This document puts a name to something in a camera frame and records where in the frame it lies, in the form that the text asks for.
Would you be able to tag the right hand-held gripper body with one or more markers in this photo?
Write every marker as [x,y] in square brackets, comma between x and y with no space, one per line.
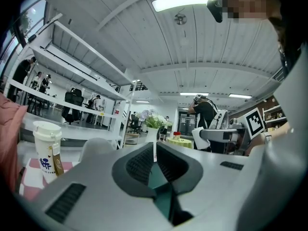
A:
[216,134]

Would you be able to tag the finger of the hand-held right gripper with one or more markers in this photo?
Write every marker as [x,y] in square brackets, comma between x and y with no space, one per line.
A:
[198,139]

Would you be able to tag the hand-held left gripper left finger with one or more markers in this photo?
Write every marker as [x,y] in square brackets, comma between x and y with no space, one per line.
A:
[137,167]

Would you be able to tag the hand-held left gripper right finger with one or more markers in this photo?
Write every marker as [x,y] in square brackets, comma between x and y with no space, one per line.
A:
[178,170]

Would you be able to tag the person's right forearm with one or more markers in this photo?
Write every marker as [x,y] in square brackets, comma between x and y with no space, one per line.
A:
[280,131]

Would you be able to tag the yellow round table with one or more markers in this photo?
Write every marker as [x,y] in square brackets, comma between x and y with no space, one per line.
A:
[180,143]

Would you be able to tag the red and white container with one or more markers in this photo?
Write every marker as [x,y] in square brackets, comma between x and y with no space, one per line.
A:
[176,135]

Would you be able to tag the white vase with flowers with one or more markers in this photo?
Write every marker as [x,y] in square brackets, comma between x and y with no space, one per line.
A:
[152,129]

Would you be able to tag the black office chair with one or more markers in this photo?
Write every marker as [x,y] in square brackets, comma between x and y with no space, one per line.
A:
[72,105]
[135,124]

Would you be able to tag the long ceiling light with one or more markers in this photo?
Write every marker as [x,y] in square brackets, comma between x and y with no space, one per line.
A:
[239,96]
[194,93]

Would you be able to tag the light grey chair back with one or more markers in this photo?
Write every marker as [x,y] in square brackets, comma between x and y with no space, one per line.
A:
[96,148]

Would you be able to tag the white smartwatch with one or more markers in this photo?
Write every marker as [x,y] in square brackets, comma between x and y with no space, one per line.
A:
[267,137]

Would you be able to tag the person's white shirt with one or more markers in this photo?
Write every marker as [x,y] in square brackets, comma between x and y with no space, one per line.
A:
[290,109]

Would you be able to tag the white paper cup with tag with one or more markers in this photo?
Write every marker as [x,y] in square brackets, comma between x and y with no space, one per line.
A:
[45,148]

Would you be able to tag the pink checkered cloth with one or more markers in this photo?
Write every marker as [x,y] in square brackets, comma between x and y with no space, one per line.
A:
[33,177]

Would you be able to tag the white metal shelf rack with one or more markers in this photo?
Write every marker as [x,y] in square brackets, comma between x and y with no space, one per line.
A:
[79,64]

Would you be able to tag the round ceiling fixture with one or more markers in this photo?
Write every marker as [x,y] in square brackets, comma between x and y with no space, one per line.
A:
[180,19]

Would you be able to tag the pink cushion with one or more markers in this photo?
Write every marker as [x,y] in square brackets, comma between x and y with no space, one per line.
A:
[9,133]

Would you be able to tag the person's head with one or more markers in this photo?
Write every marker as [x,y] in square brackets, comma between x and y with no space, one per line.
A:
[250,1]

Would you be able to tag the large ceiling light panel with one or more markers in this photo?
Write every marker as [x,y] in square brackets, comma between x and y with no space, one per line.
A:
[183,1]

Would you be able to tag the window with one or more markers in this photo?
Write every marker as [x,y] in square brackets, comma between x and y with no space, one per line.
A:
[26,18]

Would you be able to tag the white wall shelf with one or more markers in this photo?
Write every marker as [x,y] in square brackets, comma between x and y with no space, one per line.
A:
[275,115]

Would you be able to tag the black head camera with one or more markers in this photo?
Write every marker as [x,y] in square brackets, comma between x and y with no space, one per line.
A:
[215,7]

